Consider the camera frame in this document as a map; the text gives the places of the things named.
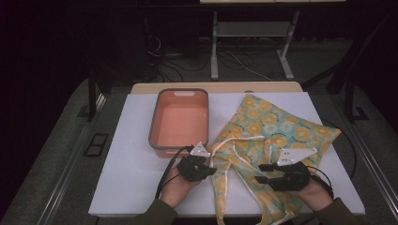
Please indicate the white board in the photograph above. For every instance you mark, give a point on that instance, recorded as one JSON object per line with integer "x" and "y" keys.
{"x": 131, "y": 162}

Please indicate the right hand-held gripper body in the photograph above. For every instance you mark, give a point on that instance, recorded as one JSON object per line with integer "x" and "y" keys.
{"x": 291, "y": 176}

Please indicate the orange plastic basket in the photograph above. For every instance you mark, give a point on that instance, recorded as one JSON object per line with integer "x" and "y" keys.
{"x": 180, "y": 122}

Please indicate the grey metal stand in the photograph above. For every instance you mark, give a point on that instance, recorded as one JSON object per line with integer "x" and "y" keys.
{"x": 250, "y": 28}

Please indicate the orange-print cloth tote bag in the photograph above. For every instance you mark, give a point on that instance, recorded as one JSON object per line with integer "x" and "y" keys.
{"x": 269, "y": 131}

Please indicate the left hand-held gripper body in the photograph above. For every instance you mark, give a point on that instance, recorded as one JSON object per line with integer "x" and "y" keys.
{"x": 194, "y": 168}

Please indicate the black metal stand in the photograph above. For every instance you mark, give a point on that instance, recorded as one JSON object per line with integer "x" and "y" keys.
{"x": 91, "y": 93}
{"x": 349, "y": 100}

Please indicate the wooden table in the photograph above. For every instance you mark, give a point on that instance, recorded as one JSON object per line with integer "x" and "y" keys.
{"x": 219, "y": 86}

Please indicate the person's left hand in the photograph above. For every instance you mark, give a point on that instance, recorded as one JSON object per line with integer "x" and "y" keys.
{"x": 176, "y": 190}

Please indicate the black floor outlet panel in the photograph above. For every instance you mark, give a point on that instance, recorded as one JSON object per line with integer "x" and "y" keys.
{"x": 96, "y": 144}

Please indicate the person's right hand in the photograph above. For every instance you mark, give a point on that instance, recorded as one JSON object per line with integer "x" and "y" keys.
{"x": 314, "y": 195}

